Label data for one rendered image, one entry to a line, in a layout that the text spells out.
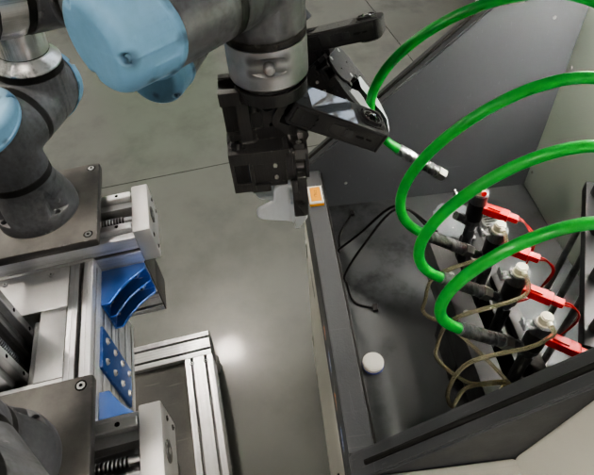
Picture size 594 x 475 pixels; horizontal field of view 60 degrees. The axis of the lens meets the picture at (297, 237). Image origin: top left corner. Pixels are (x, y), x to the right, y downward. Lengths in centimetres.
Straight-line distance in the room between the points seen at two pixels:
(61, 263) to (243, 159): 66
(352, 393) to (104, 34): 64
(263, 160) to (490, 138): 78
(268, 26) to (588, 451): 56
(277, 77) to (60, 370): 66
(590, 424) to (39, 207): 89
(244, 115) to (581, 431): 51
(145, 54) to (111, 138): 273
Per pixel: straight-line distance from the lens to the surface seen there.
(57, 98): 104
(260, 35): 45
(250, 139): 53
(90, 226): 102
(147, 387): 176
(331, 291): 93
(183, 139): 293
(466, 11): 72
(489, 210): 87
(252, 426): 185
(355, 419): 82
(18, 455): 57
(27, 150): 98
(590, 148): 62
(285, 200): 58
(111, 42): 36
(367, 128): 53
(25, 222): 103
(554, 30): 113
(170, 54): 38
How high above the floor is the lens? 171
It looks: 48 degrees down
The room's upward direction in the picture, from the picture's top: 5 degrees counter-clockwise
